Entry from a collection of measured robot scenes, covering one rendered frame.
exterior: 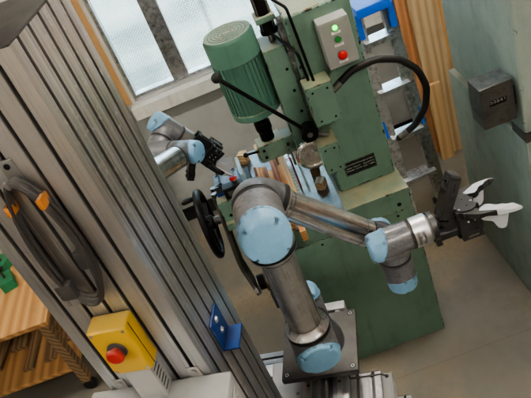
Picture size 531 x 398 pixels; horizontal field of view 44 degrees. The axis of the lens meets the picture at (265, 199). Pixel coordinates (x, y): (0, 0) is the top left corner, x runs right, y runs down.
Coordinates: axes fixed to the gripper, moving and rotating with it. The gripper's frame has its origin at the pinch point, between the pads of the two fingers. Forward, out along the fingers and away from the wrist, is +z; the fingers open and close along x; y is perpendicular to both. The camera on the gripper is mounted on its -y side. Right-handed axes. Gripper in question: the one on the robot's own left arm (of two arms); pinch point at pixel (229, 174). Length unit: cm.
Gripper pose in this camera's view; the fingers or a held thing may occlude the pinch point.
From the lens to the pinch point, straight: 235.0
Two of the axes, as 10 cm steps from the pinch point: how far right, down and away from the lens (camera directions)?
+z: 7.4, 4.7, 4.7
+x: -1.7, -5.5, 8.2
